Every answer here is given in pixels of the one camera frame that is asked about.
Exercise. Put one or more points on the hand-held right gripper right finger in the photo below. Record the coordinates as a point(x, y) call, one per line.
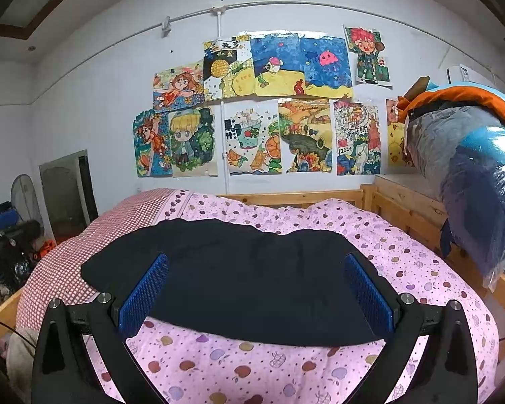
point(368, 298)

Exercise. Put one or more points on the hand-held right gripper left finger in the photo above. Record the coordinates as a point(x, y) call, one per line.
point(145, 298)

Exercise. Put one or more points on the black jacket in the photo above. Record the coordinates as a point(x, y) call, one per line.
point(256, 277)

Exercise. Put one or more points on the clear bag of clothes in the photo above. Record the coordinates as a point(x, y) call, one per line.
point(479, 176)

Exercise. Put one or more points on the pink apple-print quilt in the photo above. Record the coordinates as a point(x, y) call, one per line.
point(277, 374)

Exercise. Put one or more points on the grey door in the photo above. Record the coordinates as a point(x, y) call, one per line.
point(67, 193)

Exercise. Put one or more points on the grey cloth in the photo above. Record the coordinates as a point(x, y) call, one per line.
point(21, 357)

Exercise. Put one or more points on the standing fan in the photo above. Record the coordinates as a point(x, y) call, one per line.
point(23, 195)

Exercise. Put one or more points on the blue crate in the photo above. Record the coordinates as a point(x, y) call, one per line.
point(0, 219)

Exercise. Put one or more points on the orange jacket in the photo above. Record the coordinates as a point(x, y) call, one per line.
point(467, 96)

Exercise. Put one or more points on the white air conditioner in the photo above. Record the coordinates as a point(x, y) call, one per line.
point(467, 73)

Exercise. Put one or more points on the swimming girl wall poster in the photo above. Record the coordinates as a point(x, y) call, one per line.
point(151, 143)

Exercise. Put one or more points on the yellow chick wall poster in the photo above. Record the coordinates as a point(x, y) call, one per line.
point(397, 143)

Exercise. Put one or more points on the town wall poster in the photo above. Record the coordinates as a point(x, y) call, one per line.
point(357, 136)

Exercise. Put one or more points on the blond figure wall poster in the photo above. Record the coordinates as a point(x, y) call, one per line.
point(192, 141)

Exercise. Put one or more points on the landscape wall poster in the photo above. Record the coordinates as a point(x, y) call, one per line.
point(305, 134)

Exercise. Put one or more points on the drinks and turtles wall poster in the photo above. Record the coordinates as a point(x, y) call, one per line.
point(252, 141)

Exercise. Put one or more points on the orange-haired girl wall poster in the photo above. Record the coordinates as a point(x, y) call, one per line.
point(179, 86)

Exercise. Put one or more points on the pink jellyfish wall poster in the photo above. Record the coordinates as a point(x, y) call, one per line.
point(326, 63)

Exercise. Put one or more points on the pineapple wall poster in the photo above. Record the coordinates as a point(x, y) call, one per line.
point(227, 71)

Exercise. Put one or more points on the red-haired figure wall poster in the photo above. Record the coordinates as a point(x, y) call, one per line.
point(368, 54)

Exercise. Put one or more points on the blue fish wall poster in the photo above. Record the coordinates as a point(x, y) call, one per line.
point(277, 63)

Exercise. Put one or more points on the white wall bracket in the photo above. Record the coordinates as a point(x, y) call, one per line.
point(165, 26)

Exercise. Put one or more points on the colourful drawings on wall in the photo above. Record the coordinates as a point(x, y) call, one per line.
point(221, 25)

